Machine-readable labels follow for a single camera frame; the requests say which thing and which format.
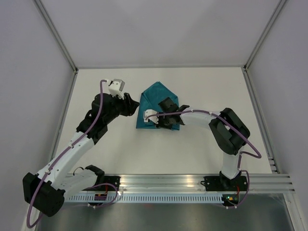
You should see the left table edge rail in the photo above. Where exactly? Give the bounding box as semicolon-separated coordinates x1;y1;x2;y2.
48;68;79;162

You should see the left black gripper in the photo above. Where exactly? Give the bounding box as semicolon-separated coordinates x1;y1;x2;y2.
104;92;140;124

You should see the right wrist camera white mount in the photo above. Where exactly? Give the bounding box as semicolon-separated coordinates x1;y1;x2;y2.
143;109;158;124

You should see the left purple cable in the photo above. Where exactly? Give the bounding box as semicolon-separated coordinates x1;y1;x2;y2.
26;78;119;228

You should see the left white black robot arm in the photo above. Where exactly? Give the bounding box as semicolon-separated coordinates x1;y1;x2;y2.
22;93;140;217

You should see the aluminium frame post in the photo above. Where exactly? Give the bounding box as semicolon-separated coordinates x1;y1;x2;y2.
243;0;288;72
33;0;78;74

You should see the purple cable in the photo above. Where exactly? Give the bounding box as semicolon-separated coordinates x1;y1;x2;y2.
26;78;119;228
145;109;262;210

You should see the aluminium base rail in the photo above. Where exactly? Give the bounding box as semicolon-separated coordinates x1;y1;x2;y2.
64;173;295;193

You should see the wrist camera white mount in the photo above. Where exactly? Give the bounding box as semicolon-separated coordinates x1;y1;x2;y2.
143;109;158;124
107;79;125;100

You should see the white slotted cable duct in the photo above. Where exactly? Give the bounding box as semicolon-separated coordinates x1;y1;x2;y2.
66;192;223;204

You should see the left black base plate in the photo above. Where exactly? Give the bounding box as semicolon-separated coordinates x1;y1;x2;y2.
84;176;121;192

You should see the left aluminium frame post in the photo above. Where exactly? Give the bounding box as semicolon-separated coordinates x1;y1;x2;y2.
33;0;78;74

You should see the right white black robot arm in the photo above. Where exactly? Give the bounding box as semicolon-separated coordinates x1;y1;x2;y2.
155;97;250;192

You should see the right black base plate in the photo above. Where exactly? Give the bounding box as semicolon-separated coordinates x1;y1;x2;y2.
200;176;248;192

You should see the teal cloth napkin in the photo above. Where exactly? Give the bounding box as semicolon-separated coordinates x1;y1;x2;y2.
136;81;179;129

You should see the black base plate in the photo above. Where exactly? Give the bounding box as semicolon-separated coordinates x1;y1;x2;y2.
200;176;248;192
84;176;121;192

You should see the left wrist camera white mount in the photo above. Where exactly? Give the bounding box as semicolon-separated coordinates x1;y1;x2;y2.
107;79;125;100

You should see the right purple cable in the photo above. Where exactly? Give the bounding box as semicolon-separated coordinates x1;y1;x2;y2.
145;109;262;210

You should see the right aluminium frame post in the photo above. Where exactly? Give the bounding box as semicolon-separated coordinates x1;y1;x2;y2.
243;0;288;72

